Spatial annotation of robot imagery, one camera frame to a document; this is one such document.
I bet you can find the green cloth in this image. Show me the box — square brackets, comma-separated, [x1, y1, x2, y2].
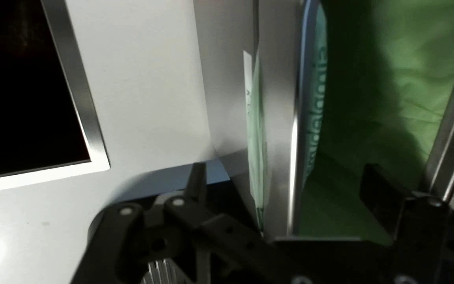
[241, 0, 454, 247]

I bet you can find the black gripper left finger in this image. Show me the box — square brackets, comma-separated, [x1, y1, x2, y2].
[71, 163, 292, 284]

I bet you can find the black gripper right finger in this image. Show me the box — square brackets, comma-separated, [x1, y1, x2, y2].
[359, 163, 454, 284]

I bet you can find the silver metal bin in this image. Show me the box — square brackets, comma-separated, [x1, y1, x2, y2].
[192, 0, 454, 247]

